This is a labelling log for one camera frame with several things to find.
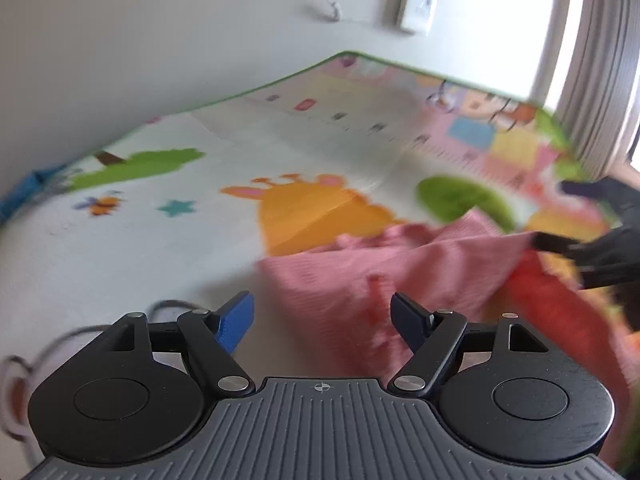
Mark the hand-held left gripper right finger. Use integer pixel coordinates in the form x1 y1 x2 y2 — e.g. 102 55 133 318
389 292 551 398

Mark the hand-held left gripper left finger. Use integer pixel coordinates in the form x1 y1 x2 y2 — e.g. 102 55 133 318
97 291 257 399

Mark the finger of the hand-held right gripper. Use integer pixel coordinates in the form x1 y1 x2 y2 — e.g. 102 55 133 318
559 179 623 211
531 231 593 262

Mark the pink ribbed shirt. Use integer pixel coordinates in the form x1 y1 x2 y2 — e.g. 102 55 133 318
259 209 640 411

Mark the cartoon printed play mat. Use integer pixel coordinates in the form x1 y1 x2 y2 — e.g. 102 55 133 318
0 51 640 461

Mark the grey curtain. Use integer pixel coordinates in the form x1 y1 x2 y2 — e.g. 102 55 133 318
555 0 640 182

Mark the blue object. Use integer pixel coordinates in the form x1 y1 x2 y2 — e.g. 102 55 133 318
0 167 67 224

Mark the white window frame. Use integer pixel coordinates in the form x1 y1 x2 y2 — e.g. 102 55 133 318
530 0 592 111

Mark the white wall box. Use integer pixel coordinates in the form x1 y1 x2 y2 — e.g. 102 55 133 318
387 0 438 36

